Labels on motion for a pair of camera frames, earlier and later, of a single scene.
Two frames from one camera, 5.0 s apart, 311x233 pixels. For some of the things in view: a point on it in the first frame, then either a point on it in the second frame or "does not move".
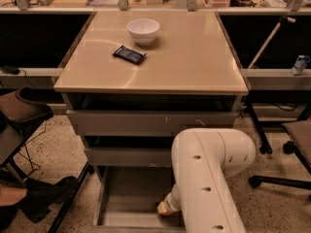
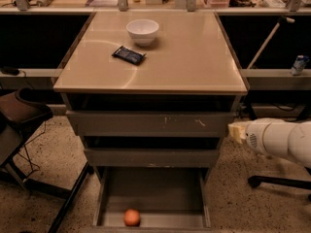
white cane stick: x=283 y=18 does not move
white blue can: x=300 y=64 does not move
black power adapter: x=10 y=69 does not move
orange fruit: x=167 y=214 to x=132 y=217
